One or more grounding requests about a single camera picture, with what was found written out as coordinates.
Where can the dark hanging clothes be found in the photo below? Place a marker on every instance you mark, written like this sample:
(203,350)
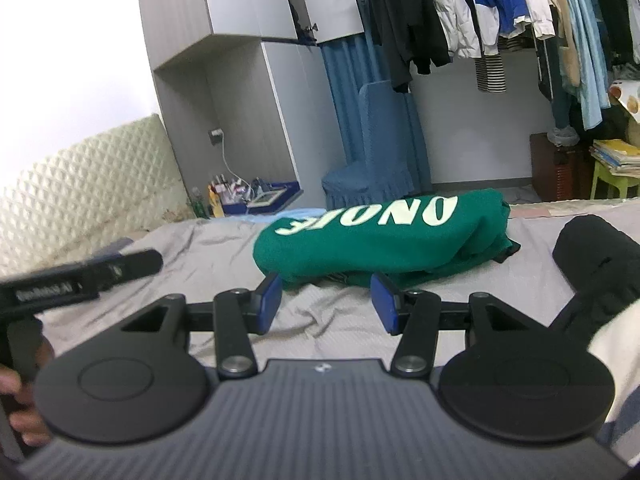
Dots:
(617,10)

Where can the black rolled garment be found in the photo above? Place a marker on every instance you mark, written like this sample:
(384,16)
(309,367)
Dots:
(590,260)

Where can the hanging blue jeans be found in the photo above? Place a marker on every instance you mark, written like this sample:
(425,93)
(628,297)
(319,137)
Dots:
(562,120)

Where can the person's cream striped sweater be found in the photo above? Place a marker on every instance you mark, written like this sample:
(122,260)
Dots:
(620,360)

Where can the green hoodie with white print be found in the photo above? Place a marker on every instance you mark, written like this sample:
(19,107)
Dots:
(375,240)

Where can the brown wooden cabinet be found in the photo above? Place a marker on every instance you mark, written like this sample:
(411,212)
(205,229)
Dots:
(555,170)

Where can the white puffer jacket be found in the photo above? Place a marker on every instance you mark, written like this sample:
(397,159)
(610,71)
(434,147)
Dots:
(455,20)

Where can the blue and white jersey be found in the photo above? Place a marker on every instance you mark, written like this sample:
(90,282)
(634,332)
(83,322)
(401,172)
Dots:
(495,0)

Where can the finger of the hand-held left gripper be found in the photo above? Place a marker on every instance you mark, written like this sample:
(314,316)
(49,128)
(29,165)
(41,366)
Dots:
(130,265)

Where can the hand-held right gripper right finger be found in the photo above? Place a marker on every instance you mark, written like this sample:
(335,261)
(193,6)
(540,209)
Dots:
(385,305)

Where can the blue storage tray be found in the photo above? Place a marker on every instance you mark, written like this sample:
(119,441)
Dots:
(280,195)

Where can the stack of books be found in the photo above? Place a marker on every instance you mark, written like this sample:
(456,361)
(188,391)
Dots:
(617,155)

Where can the black and white striped shirt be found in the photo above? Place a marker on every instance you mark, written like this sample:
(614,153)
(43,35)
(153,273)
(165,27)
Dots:
(490,75)

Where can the grey wardrobe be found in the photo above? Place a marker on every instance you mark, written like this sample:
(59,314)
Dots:
(240,85)

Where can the grey dotted bedsheet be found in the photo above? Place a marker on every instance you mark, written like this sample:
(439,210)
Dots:
(200,255)

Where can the blue curtain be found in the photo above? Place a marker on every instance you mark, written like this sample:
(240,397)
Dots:
(340,110)

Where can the wall charger plug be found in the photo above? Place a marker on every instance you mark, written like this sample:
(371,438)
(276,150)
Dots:
(215,135)

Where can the green stool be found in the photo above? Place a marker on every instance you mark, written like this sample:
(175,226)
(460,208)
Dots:
(607,177)

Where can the blue covered chair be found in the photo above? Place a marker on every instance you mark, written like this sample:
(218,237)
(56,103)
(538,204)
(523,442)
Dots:
(380,160)

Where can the printed white bag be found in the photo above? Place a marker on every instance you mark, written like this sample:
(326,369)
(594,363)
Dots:
(625,100)

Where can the beige hanging coat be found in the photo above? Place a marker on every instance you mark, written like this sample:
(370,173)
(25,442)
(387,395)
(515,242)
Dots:
(562,20)

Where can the light blue hanging garment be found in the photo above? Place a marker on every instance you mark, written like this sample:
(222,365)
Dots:
(585,35)

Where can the cluster of small toiletry bottles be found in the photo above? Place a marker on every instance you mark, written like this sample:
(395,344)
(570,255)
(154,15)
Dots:
(217,197)

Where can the black hanging jacket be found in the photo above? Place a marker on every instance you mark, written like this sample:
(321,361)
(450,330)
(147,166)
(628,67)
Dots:
(400,25)

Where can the cream quilted headboard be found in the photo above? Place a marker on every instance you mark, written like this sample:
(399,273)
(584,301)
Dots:
(75,195)

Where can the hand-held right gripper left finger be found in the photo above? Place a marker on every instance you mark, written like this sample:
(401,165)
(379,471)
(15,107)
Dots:
(270,305)

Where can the person's left hand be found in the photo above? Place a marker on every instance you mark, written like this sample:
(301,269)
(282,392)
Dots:
(12,385)

